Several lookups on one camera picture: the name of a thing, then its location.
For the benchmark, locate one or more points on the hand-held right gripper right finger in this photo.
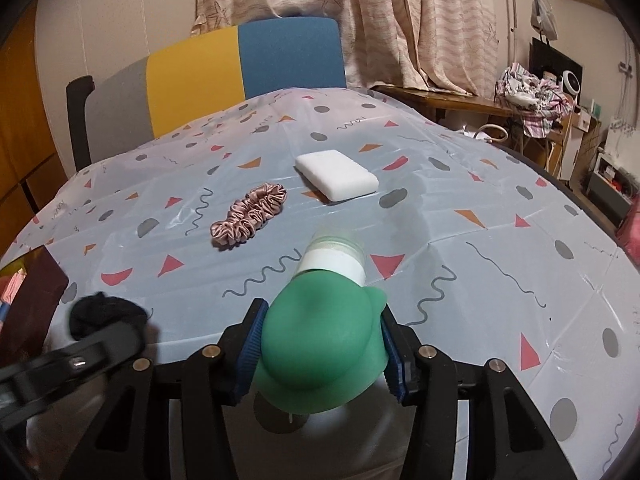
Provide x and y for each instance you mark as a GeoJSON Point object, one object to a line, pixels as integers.
{"type": "Point", "coordinates": [395, 360]}

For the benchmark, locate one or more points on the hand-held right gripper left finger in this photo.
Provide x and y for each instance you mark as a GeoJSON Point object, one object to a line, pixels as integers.
{"type": "Point", "coordinates": [250, 355]}

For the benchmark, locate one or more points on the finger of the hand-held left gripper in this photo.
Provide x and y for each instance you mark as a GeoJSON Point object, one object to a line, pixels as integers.
{"type": "Point", "coordinates": [100, 345]}

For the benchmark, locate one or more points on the black scrunchie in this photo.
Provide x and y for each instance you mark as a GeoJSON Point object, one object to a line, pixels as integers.
{"type": "Point", "coordinates": [100, 312]}

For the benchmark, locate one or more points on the green silicone bottle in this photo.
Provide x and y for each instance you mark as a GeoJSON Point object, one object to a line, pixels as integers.
{"type": "Point", "coordinates": [320, 340]}

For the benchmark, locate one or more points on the patterned light blue tablecloth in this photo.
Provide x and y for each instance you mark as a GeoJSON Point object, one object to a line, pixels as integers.
{"type": "Point", "coordinates": [450, 260]}

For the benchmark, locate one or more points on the pink satin scrunchie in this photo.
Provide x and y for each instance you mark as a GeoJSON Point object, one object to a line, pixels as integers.
{"type": "Point", "coordinates": [250, 212]}

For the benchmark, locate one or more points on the white sponge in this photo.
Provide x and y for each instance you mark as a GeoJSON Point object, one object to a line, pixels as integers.
{"type": "Point", "coordinates": [335, 170]}

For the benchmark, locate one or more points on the wooden wardrobe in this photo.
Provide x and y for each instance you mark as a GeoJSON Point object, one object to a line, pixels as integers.
{"type": "Point", "coordinates": [20, 135]}

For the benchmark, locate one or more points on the wooden side desk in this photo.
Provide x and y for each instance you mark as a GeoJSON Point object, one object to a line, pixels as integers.
{"type": "Point", "coordinates": [440, 100]}

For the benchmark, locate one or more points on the grey storage unit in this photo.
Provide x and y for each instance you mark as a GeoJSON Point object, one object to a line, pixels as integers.
{"type": "Point", "coordinates": [610, 185]}

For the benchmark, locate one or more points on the cardboard box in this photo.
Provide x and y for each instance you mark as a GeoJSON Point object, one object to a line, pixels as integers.
{"type": "Point", "coordinates": [582, 145]}

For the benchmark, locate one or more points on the grey yellow blue cushion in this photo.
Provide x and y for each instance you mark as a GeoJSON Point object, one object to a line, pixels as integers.
{"type": "Point", "coordinates": [200, 70]}

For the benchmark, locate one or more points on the pile of clothes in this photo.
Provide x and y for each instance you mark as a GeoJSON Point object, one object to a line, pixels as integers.
{"type": "Point", "coordinates": [530, 95]}

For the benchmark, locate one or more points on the small white round fan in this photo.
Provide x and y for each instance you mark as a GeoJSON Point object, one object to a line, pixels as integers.
{"type": "Point", "coordinates": [570, 80]}

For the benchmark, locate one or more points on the beige patterned curtain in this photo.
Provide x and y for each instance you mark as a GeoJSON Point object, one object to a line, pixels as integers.
{"type": "Point", "coordinates": [400, 20]}

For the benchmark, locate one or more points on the white hanging garment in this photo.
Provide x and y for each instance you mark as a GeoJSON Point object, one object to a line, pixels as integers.
{"type": "Point", "coordinates": [545, 15]}

